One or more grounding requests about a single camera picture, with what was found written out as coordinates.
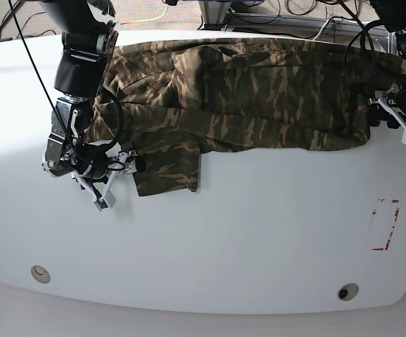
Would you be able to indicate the red tape rectangle marking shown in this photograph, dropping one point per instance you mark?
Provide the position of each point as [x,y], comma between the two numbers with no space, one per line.
[382,224]

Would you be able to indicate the table grommet hole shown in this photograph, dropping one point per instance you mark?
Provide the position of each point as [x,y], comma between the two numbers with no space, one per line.
[348,292]
[40,274]

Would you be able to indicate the camouflage t-shirt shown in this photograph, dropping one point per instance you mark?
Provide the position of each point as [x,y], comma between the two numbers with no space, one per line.
[182,99]

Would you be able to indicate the left table grommet hole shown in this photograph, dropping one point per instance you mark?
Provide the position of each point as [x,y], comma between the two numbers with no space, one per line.
[40,274]

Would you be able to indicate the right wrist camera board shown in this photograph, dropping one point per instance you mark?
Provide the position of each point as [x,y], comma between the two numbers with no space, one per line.
[102,204]

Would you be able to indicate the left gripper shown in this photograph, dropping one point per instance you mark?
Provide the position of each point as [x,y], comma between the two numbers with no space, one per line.
[388,106]

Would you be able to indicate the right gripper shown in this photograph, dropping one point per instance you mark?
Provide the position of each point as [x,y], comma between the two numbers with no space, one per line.
[97,181]

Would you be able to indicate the aluminium frame stand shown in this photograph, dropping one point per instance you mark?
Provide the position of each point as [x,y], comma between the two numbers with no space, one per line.
[331,21]

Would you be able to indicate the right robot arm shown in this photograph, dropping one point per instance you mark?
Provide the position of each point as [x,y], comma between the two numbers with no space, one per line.
[90,32]

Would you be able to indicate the right table grommet hole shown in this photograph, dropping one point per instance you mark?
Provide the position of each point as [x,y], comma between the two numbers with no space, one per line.
[348,292]

